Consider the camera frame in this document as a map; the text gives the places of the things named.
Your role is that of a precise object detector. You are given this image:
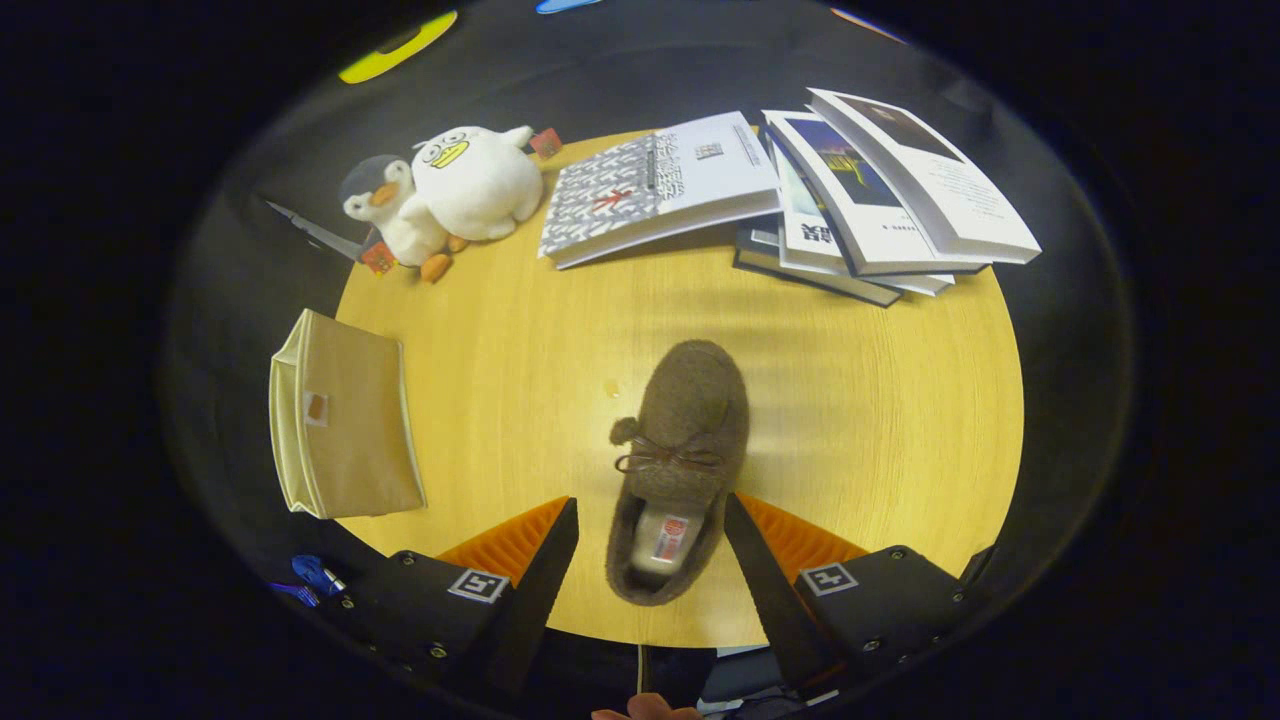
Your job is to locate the grey patterned white book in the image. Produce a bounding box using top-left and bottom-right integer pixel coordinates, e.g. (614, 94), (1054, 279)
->
(538, 110), (784, 271)

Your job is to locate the beige fabric storage box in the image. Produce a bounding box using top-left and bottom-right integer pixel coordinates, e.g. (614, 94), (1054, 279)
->
(268, 308), (428, 521)

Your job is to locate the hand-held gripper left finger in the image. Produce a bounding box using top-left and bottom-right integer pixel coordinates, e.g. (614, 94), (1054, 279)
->
(335, 495), (581, 701)

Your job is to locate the brown fuzzy slipper shoe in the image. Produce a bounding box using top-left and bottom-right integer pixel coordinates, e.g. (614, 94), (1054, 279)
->
(605, 339), (751, 607)

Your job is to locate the blue cloth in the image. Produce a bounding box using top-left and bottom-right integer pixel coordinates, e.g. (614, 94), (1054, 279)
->
(270, 553), (349, 609)

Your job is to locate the grey white penguin plush toy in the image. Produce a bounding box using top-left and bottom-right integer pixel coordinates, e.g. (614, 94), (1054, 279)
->
(338, 155), (469, 284)

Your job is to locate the white book dark photo cover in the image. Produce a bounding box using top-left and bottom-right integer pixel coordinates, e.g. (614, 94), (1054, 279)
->
(806, 87), (1043, 267)

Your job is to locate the white book black print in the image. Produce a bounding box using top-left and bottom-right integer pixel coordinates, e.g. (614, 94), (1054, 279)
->
(772, 140), (956, 298)

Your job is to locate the white duck plush toy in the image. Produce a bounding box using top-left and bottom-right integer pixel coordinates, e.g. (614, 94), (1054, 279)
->
(398, 124), (564, 242)

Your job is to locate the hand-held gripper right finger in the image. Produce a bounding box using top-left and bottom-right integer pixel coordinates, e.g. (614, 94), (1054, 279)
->
(723, 491), (971, 706)

